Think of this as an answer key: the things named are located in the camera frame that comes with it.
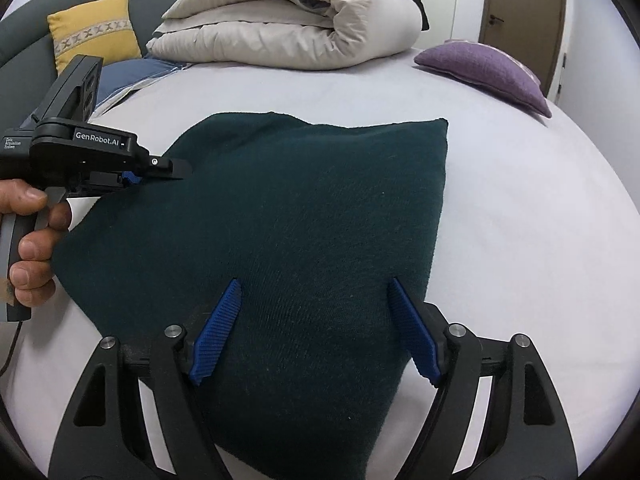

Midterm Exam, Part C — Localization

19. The beige folded duvet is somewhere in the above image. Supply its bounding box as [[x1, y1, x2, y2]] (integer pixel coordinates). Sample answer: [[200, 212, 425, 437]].
[[146, 0, 426, 70]]

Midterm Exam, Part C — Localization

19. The brown wooden door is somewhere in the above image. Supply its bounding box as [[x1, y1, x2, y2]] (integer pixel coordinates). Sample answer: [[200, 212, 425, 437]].
[[480, 0, 566, 94]]

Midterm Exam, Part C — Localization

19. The blue pillow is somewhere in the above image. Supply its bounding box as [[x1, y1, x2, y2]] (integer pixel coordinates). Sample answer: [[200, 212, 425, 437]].
[[93, 58, 190, 116]]

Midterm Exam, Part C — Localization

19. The purple cushion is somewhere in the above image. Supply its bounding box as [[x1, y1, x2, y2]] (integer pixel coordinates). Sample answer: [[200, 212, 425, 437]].
[[414, 40, 552, 118]]

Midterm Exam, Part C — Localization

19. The person's left hand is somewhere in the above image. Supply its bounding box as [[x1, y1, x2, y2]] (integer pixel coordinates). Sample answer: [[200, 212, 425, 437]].
[[1, 179, 72, 308]]

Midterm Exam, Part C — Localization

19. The grey upholstered headboard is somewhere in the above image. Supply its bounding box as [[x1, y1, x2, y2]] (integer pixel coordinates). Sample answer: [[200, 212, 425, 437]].
[[0, 0, 176, 130]]

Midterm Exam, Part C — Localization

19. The black cable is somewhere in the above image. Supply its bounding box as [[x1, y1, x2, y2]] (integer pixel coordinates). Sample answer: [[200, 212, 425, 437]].
[[0, 318, 24, 378]]

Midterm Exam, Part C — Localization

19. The white bed sheet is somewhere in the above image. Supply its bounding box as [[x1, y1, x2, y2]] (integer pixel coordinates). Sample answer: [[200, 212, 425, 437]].
[[0, 44, 640, 480]]

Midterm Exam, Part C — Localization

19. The yellow patterned cushion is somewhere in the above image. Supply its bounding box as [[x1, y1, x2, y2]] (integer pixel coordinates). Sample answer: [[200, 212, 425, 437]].
[[47, 0, 142, 75]]

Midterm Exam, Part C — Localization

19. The dark green knit cloth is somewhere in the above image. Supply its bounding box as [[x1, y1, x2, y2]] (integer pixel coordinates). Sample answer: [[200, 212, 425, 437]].
[[53, 113, 448, 479]]

